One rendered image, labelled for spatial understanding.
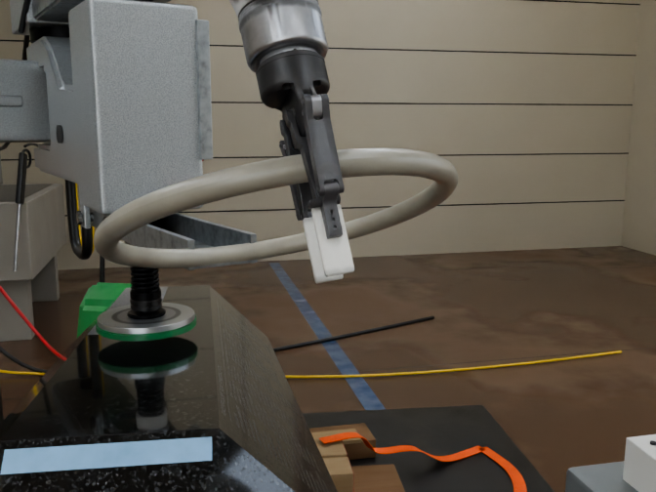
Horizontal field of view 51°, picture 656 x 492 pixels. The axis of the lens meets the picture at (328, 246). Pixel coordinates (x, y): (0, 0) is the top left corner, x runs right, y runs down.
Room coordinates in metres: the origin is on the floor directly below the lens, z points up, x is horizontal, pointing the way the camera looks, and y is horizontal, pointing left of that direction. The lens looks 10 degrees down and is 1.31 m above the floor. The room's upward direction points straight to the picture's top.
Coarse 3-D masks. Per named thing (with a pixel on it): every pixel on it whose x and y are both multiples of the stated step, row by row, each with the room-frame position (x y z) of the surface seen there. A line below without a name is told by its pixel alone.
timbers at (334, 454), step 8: (320, 440) 2.25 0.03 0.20; (320, 448) 2.19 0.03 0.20; (328, 448) 2.19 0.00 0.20; (336, 448) 2.19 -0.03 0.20; (344, 448) 2.19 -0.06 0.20; (328, 456) 2.14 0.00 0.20; (336, 456) 2.14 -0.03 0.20; (344, 456) 2.15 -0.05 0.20; (328, 464) 2.08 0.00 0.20; (336, 464) 2.08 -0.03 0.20; (344, 464) 2.08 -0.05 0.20; (336, 472) 2.02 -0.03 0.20; (344, 472) 2.02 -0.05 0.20; (352, 472) 2.02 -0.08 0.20; (336, 480) 2.01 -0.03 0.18; (344, 480) 2.01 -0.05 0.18; (352, 480) 2.02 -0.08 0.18; (336, 488) 2.01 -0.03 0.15; (344, 488) 2.01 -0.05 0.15; (352, 488) 2.02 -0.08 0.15
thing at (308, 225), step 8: (304, 224) 0.71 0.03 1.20; (312, 224) 0.71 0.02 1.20; (312, 232) 0.71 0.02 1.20; (312, 240) 0.70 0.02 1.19; (312, 248) 0.70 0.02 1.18; (312, 256) 0.70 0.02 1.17; (312, 264) 0.69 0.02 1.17; (320, 264) 0.69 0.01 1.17; (320, 272) 0.69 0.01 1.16; (320, 280) 0.69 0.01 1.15; (328, 280) 0.69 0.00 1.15
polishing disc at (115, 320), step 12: (108, 312) 1.50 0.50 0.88; (120, 312) 1.50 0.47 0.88; (168, 312) 1.50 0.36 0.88; (180, 312) 1.50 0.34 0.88; (192, 312) 1.50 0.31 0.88; (108, 324) 1.41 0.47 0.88; (120, 324) 1.41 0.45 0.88; (132, 324) 1.41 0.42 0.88; (144, 324) 1.41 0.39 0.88; (156, 324) 1.41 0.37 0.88; (168, 324) 1.41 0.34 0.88; (180, 324) 1.43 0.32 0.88
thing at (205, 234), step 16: (80, 224) 1.60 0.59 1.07; (96, 224) 1.60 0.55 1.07; (176, 224) 1.44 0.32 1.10; (192, 224) 1.36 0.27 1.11; (208, 224) 1.28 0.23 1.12; (128, 240) 1.36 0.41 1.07; (144, 240) 1.26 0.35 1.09; (160, 240) 1.18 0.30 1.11; (176, 240) 1.11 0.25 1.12; (192, 240) 1.07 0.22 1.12; (208, 240) 1.29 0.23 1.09; (224, 240) 1.22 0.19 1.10; (240, 240) 1.16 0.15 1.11; (256, 240) 1.13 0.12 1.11
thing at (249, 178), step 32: (288, 160) 0.70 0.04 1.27; (352, 160) 0.72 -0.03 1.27; (384, 160) 0.74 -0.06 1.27; (416, 160) 0.77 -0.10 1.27; (160, 192) 0.72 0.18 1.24; (192, 192) 0.70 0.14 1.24; (224, 192) 0.70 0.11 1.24; (448, 192) 0.91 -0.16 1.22; (128, 224) 0.74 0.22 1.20; (352, 224) 1.11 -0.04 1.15; (384, 224) 1.08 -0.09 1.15; (128, 256) 0.92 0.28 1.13; (160, 256) 1.01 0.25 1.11; (192, 256) 1.06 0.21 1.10; (224, 256) 1.09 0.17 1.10; (256, 256) 1.12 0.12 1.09
